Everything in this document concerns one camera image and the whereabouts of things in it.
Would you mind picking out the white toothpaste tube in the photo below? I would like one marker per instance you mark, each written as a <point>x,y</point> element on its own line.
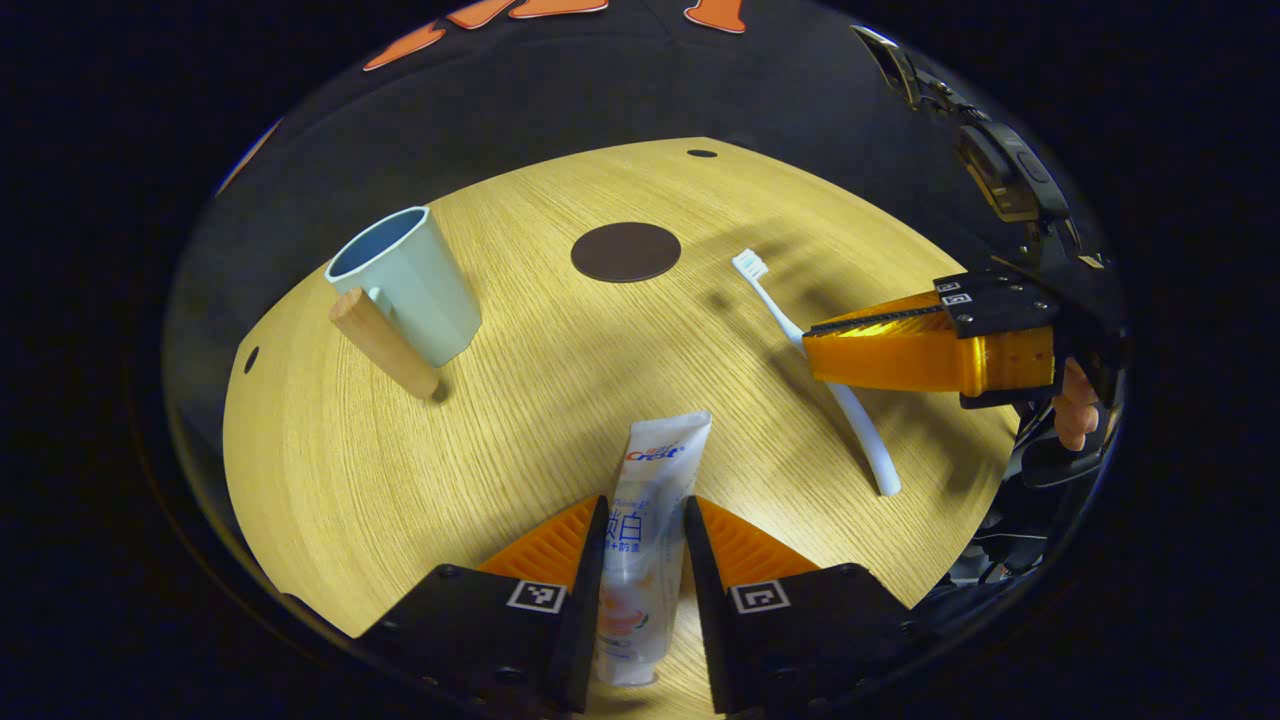
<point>665,460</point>

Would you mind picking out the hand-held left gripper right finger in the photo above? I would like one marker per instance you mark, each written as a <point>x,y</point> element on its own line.
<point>705,620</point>

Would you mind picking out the round dark brown coaster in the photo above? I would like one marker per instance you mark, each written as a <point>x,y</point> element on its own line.
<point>626,252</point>

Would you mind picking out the black backdrop cloth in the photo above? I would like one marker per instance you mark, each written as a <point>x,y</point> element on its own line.
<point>560,90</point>

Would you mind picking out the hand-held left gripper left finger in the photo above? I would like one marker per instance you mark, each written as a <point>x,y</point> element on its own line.
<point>585,620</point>

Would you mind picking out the white toothbrush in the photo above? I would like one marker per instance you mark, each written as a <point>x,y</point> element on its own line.
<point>860,430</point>

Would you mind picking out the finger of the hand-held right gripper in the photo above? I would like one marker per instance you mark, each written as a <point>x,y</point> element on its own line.
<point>1000,305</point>
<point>900,360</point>

